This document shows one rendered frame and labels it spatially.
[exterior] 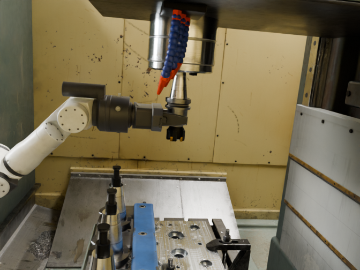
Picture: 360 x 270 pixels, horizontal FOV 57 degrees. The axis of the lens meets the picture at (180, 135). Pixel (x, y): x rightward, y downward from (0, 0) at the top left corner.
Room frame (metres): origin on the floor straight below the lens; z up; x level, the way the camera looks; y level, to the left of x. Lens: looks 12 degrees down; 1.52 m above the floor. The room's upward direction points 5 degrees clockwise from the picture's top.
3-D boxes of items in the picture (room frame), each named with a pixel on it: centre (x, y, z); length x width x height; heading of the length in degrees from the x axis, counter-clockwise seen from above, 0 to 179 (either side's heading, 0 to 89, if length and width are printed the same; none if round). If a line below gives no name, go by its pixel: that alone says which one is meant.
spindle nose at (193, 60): (0.80, 0.01, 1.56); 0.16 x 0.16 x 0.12
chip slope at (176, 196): (1.46, 0.10, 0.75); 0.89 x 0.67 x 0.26; 98
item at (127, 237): (0.52, 0.10, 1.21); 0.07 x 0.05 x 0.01; 98
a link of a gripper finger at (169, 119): (0.77, 0.02, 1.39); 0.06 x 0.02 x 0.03; 97
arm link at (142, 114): (0.79, 0.11, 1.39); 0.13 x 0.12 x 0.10; 7
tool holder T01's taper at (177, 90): (0.81, 0.01, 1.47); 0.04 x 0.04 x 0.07
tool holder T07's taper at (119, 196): (0.57, 0.11, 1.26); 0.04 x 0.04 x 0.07
